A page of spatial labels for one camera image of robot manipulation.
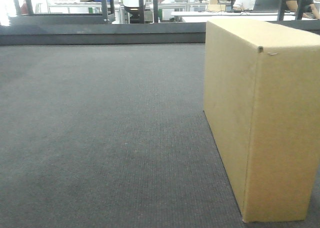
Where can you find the brown cardboard box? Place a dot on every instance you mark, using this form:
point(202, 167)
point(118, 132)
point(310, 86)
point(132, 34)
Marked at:
point(261, 100)

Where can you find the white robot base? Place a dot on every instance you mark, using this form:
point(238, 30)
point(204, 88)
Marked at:
point(134, 8)

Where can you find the dark grey conveyor belt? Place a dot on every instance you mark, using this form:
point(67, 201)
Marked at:
point(112, 136)

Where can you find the white office desk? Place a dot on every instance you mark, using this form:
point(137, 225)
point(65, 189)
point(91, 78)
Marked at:
point(204, 16)

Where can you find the dark grey open laptop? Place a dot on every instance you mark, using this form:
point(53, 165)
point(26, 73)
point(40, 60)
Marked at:
point(261, 6)

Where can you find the black conveyor side rail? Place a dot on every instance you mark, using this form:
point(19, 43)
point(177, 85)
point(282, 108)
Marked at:
point(98, 34)

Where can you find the black metal frame cart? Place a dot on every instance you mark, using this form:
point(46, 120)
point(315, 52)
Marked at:
point(25, 13)

